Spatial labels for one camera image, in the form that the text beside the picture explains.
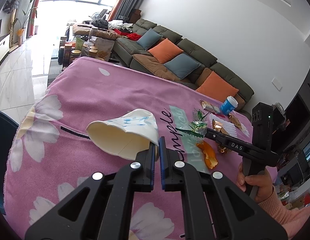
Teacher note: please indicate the orange grey curtain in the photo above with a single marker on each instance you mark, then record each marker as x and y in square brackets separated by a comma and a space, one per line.
[34, 15]
[130, 2]

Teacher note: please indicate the orange peel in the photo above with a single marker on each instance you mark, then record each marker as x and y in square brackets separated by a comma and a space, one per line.
[208, 155]

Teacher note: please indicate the group of jars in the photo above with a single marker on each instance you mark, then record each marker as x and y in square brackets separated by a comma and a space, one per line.
[70, 52]

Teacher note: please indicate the person's right forearm pink sleeve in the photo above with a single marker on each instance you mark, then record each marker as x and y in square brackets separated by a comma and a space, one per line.
[282, 215]

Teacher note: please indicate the red cloth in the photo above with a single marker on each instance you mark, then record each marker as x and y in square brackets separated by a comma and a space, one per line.
[133, 36]

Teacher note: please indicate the pink floral blanket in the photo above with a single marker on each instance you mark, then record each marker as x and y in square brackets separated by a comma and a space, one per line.
[95, 85]

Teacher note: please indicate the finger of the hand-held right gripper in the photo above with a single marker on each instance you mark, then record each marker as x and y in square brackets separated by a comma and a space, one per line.
[216, 136]

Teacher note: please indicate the white black TV cabinet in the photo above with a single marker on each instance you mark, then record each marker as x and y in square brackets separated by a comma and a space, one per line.
[2, 47]

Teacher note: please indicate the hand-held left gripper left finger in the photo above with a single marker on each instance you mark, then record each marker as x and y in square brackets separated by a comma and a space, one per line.
[152, 170]

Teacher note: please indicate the tall leafy potted plant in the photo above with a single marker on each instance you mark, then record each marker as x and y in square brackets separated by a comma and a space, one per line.
[20, 33]

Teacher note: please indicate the dark patterned cloth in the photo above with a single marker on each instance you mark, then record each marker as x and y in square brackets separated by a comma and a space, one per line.
[11, 2]

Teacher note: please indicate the teal plastic bin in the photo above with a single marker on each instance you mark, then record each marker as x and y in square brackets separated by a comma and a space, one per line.
[5, 155]

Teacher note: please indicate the green packet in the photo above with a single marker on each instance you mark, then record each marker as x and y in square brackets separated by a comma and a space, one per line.
[79, 45]

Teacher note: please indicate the black clothes pile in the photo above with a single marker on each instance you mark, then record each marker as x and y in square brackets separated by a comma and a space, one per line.
[100, 23]

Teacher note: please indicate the brown paper snack bag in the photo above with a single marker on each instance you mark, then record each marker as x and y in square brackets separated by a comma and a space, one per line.
[105, 50]

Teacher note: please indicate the blue grey cushion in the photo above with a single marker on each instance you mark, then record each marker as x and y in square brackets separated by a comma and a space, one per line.
[150, 38]
[182, 66]

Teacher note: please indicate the small brown snack packet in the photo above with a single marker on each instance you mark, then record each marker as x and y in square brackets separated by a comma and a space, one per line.
[210, 106]

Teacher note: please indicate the white clothes pile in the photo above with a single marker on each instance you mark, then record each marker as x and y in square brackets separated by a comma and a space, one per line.
[120, 24]

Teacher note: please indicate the green clear candy wrapper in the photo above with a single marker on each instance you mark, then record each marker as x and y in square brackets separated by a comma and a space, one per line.
[195, 127]

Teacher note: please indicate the blue cup with white lid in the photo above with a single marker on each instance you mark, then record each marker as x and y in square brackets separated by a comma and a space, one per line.
[228, 105]

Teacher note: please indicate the green brown sofa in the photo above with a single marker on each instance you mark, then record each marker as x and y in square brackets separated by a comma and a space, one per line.
[195, 52]

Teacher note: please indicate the small white foam net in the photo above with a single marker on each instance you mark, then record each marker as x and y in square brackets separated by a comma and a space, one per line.
[232, 130]

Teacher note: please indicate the brown cardboard box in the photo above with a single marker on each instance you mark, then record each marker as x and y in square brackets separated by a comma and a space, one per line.
[135, 15]

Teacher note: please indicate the white floor fan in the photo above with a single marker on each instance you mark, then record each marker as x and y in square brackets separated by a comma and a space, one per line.
[94, 15]

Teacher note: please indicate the person's right hand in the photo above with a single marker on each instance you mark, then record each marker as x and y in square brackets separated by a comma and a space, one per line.
[262, 185]

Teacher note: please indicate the white paper cup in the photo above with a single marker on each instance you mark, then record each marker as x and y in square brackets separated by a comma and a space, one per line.
[115, 137]

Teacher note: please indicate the orange cushion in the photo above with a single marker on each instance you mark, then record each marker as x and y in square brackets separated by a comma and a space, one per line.
[165, 51]
[216, 87]

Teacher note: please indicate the white wall switch plate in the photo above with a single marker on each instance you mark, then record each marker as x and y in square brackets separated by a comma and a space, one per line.
[276, 83]

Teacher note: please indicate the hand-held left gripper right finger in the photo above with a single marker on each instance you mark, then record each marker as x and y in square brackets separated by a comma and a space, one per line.
[163, 170]

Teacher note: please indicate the glass coffee table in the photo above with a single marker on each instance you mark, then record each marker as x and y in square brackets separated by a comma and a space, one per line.
[54, 65]

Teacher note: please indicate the wooden floor stand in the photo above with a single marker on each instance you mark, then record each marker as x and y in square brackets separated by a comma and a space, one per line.
[12, 25]

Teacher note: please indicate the dark furniture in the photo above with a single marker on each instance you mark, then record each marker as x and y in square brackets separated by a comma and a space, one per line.
[302, 120]

